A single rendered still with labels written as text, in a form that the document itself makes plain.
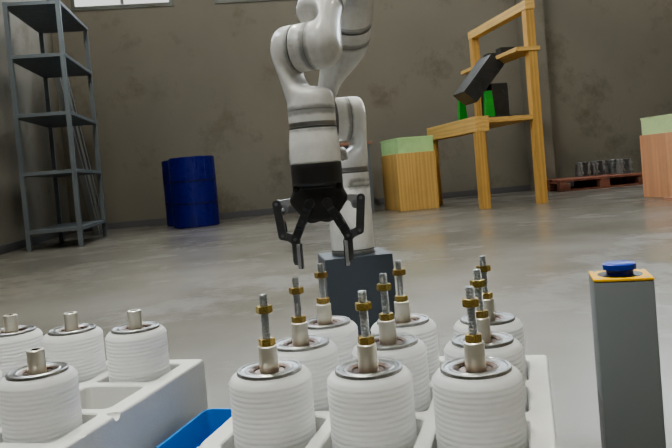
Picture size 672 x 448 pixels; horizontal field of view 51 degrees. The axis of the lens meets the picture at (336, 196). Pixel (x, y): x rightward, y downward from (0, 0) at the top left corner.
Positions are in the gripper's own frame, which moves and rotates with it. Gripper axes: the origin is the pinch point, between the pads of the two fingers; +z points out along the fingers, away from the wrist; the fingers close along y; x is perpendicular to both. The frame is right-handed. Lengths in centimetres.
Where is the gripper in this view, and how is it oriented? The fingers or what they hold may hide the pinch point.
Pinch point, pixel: (323, 258)
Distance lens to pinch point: 104.2
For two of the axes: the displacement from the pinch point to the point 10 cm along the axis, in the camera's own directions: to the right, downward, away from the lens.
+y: 10.0, -0.8, -0.5
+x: 0.5, -0.5, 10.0
